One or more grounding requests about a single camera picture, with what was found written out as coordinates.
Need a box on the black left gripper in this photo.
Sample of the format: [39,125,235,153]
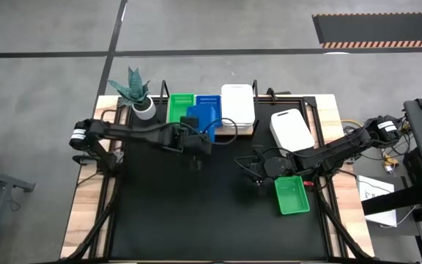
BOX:
[165,126,214,170]

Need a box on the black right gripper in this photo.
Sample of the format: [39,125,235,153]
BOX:
[256,156,293,191]

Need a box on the green plastic slotted basket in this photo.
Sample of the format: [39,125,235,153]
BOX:
[167,92,196,124]
[273,175,311,216]

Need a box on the blue plastic basket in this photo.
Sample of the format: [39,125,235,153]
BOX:
[185,105,217,144]
[195,95,223,128]

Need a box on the white plastic handled bin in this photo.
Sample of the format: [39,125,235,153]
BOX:
[269,108,316,158]
[222,123,255,133]

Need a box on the stack of white trays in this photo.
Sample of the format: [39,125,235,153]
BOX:
[221,84,256,128]

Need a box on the black table mat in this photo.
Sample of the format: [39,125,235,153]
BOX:
[108,100,329,262]

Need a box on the white round plant pot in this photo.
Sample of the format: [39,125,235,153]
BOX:
[131,95,158,121]

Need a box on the artificial green succulent plant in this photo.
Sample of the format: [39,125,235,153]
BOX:
[107,66,151,107]

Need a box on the white paper sheet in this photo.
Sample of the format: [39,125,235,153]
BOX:
[356,175,398,228]

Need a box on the black table clamp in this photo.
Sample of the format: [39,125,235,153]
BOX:
[71,153,99,166]

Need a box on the yellow white plug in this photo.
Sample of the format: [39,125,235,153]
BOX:
[382,153,399,174]

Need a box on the black stand leg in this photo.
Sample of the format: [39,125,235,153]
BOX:
[360,185,422,216]

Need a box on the black hazard striped floor mat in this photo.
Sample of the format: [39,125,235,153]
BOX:
[311,12,422,49]

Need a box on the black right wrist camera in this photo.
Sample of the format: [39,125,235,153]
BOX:
[251,145,267,159]

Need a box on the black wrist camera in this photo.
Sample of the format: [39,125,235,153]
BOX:
[179,115,201,130]
[251,145,267,159]

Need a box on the black right camera cable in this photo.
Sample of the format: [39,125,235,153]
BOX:
[234,146,270,177]

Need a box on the black camera cable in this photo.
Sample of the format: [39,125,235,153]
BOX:
[234,146,270,177]
[196,117,239,146]

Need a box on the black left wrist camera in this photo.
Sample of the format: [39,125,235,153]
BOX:
[179,115,201,130]

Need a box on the black left camera cable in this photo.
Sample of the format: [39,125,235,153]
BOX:
[196,117,239,146]

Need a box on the yellow cable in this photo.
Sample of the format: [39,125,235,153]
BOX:
[340,119,366,130]

